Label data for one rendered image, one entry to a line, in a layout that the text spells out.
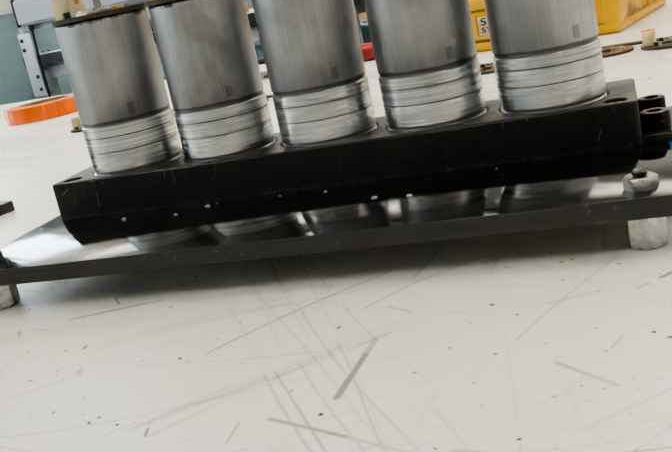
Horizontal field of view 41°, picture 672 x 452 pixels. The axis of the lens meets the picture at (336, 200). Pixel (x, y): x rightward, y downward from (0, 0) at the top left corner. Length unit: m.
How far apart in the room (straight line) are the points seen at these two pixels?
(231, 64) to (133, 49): 0.03
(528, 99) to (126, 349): 0.10
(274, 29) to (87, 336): 0.08
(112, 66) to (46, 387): 0.10
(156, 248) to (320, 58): 0.06
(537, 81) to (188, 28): 0.08
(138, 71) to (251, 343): 0.10
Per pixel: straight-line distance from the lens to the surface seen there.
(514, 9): 0.20
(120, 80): 0.24
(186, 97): 0.23
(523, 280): 0.16
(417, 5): 0.21
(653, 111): 0.21
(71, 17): 0.24
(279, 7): 0.21
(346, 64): 0.22
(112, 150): 0.24
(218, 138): 0.23
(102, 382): 0.16
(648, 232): 0.17
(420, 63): 0.21
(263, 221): 0.20
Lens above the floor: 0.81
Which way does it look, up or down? 14 degrees down
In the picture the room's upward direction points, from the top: 12 degrees counter-clockwise
